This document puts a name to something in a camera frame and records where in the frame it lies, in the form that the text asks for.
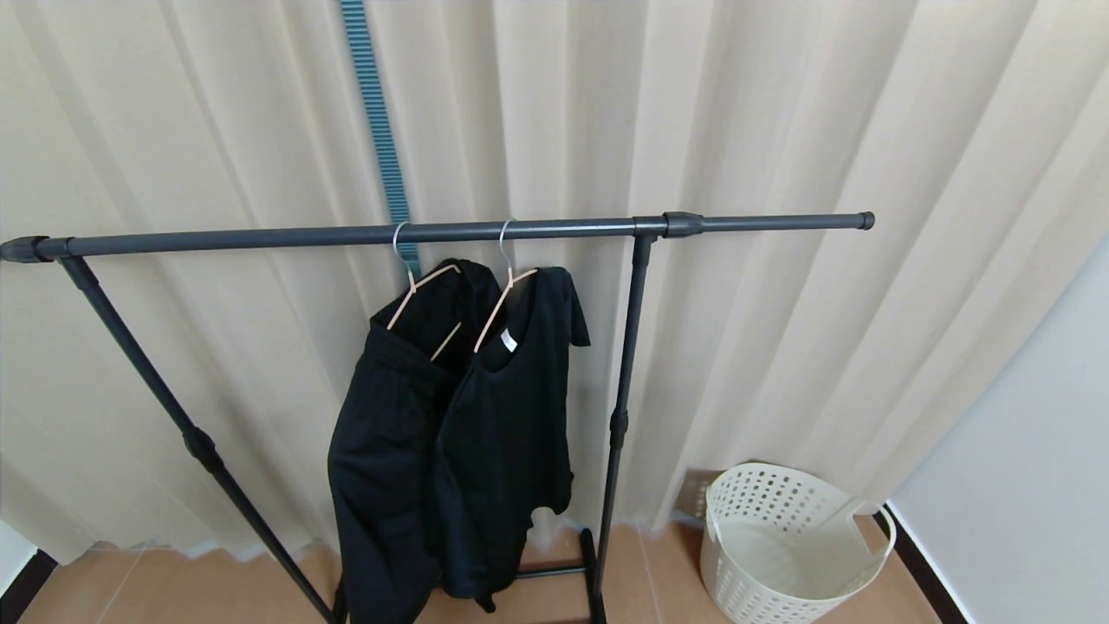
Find pink clothes hanger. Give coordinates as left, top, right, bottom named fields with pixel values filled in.
left=472, top=218, right=540, bottom=354
left=386, top=223, right=464, bottom=363

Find black garment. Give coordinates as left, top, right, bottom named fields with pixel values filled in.
left=431, top=266, right=592, bottom=614

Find black shorts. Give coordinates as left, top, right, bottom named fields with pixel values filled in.
left=328, top=257, right=503, bottom=624

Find black clothes rack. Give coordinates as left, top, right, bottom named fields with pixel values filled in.
left=0, top=211, right=876, bottom=624

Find white laundry basket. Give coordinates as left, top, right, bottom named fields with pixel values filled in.
left=700, top=461, right=898, bottom=624

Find beige curtain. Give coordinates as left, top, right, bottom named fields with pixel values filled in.
left=364, top=0, right=1109, bottom=538
left=0, top=0, right=412, bottom=564

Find window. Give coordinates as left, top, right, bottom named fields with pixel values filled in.
left=340, top=0, right=423, bottom=278

